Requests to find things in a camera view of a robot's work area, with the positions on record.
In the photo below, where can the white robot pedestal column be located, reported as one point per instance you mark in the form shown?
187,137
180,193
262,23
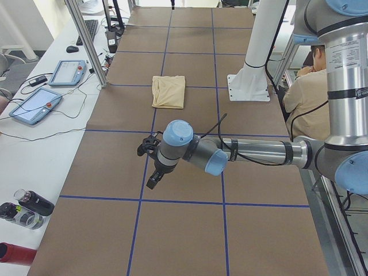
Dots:
250,83

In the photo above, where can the seated person in beige shirt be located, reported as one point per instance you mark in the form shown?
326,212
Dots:
306,100

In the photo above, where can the black computer mouse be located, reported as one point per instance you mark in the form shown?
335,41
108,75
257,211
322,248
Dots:
72,49

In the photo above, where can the near blue teach pendant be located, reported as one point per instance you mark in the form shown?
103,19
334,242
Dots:
35,107

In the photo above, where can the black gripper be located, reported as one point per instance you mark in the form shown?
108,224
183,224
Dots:
162,168

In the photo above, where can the blue teach pendant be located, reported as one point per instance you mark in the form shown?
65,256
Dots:
68,73
35,107

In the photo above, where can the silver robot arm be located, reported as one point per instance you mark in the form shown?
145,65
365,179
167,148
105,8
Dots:
341,26

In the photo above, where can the red bottle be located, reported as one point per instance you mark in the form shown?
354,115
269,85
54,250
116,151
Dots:
17,255

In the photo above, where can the black keyboard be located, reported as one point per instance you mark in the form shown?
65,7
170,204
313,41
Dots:
91,27

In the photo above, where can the clear water bottle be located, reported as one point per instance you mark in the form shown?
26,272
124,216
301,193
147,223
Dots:
22,216

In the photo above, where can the black box with label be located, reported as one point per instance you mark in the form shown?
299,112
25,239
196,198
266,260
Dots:
111,41

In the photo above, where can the far blue teach pendant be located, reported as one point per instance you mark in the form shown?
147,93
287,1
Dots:
68,73

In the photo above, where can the cream long-sleeve printed shirt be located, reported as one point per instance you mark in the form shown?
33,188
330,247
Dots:
168,92

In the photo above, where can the aluminium frame post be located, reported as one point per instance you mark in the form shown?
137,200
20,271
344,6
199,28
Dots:
78,20

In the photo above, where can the black water bottle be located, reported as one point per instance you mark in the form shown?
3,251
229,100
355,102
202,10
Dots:
33,201

